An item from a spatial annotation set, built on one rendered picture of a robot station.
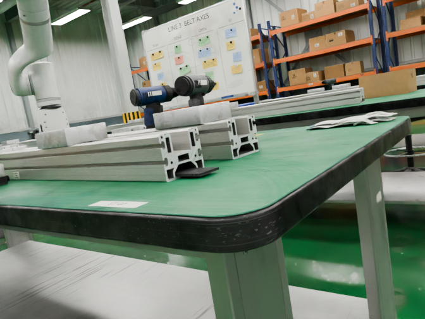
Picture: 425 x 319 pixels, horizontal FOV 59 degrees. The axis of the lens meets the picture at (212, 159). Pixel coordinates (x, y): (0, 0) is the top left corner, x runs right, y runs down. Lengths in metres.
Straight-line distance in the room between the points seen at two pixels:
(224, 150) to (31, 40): 0.81
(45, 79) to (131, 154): 0.82
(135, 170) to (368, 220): 0.66
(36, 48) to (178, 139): 0.79
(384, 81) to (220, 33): 2.06
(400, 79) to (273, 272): 2.19
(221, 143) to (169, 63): 3.89
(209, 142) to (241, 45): 3.27
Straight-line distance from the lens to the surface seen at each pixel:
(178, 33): 4.60
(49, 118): 1.51
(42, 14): 1.35
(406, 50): 11.28
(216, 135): 0.83
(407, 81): 2.69
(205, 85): 1.15
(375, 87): 2.74
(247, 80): 4.04
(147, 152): 0.70
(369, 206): 1.11
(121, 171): 0.78
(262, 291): 0.61
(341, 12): 10.61
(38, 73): 1.51
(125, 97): 9.73
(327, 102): 2.37
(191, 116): 0.86
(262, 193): 0.48
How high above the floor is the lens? 0.90
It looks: 8 degrees down
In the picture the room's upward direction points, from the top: 10 degrees counter-clockwise
